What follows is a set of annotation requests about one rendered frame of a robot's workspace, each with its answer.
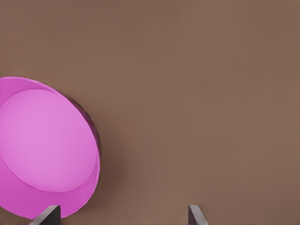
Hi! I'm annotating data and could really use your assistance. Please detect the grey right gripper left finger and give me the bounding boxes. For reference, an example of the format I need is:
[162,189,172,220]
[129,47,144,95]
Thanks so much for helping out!
[29,205,61,225]

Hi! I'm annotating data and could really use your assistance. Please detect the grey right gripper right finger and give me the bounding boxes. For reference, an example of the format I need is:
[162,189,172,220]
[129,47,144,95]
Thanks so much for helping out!
[188,205,209,225]

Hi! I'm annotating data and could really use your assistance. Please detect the pink plate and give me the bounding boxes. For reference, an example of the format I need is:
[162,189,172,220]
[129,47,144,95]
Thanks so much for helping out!
[0,75,102,220]

